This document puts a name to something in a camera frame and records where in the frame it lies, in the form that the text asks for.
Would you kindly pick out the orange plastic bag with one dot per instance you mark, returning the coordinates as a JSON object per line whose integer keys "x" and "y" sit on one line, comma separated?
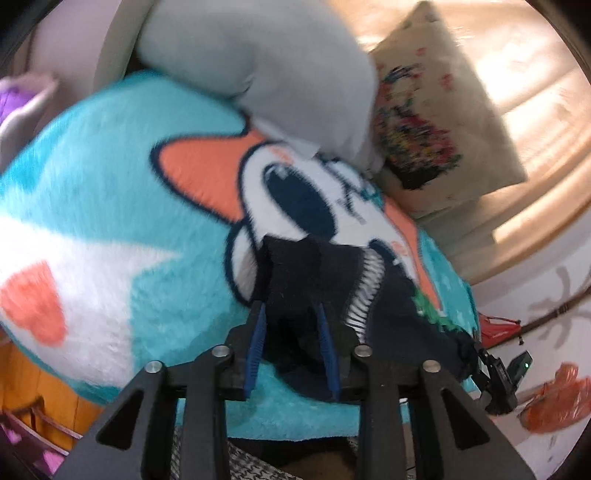
{"x": 558, "y": 404}

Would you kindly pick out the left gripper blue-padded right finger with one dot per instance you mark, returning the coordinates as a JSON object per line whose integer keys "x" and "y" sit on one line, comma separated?
{"x": 337, "y": 341}

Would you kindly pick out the brown wooden stick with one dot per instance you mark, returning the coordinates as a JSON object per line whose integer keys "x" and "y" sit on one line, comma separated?
{"x": 564, "y": 308}

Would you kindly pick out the red bag on floor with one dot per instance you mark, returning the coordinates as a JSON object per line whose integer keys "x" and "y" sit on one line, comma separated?
{"x": 496, "y": 330}

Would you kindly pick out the beige curtain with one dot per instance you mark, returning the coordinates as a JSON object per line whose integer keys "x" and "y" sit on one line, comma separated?
{"x": 543, "y": 96}

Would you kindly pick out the orange wooden bed frame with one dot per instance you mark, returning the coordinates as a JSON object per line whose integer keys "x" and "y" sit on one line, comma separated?
{"x": 41, "y": 401}

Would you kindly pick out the turquoise cartoon fleece blanket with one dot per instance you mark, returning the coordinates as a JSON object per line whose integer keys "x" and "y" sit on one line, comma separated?
{"x": 130, "y": 227}

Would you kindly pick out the grey plush pillow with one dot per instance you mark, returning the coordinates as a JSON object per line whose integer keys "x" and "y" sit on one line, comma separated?
{"x": 293, "y": 65}

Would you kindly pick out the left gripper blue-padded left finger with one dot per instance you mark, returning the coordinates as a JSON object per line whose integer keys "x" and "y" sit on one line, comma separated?
{"x": 246, "y": 343}

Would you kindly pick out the beige floral print cushion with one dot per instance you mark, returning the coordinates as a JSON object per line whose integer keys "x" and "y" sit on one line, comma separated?
{"x": 439, "y": 134}

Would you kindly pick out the dark navy striped pants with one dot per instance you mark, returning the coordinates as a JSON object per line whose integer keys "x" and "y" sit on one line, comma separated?
{"x": 369, "y": 291}

